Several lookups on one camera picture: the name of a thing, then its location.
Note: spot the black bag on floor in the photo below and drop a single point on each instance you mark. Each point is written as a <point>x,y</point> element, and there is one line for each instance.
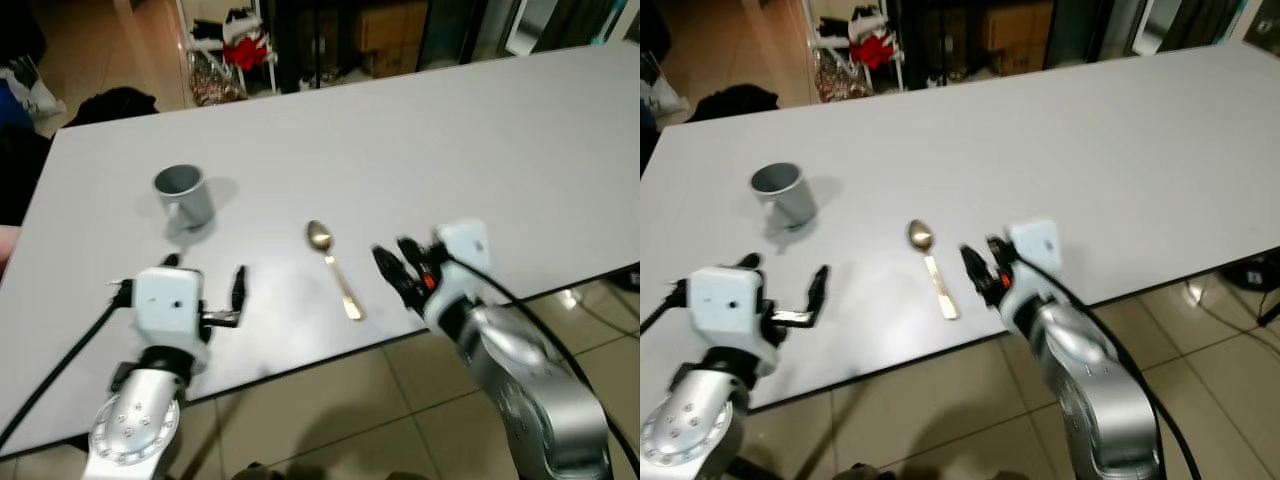
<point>115,103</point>
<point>740,100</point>

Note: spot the brown cardboard box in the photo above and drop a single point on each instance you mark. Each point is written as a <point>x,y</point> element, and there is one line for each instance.
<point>388,35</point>
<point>1015,30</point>

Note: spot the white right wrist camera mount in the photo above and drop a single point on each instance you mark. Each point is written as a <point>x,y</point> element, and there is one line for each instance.
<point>1037,250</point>
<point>465,250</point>

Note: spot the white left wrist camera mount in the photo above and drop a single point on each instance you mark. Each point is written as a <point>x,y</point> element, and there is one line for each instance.
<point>725,302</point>
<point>167,300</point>

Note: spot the white framed panel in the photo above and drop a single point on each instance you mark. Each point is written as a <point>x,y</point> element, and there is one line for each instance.
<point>530,25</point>
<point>1158,22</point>

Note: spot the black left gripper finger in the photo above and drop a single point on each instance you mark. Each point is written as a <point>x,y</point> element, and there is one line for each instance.
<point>747,261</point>
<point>171,261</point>
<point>819,288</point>
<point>238,288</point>

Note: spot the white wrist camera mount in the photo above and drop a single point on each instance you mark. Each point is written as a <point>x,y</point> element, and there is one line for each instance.
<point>465,250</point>
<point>1037,250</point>
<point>167,300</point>
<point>725,302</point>

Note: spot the gold metal spoon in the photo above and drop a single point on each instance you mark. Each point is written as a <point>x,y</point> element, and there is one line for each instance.
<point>921,236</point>
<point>319,236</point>

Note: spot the grey ceramic mug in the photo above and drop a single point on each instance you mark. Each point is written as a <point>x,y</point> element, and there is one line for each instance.
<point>791,196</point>
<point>188,198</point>

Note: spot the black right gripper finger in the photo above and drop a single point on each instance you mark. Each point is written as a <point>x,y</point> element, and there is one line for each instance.
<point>996,250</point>
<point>972,268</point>
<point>410,250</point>
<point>388,270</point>

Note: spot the patterned fabric bag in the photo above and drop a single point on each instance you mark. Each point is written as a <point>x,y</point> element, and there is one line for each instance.
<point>212,82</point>
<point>838,78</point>

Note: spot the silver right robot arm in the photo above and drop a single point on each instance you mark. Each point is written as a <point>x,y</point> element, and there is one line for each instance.
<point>530,390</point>
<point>1085,390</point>

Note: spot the white plastic bag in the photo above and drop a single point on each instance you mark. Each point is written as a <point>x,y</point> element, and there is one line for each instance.
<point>662,95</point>
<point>35,95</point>

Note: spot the red cloth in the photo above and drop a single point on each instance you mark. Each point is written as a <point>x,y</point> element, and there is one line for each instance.
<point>247,52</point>
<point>873,48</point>

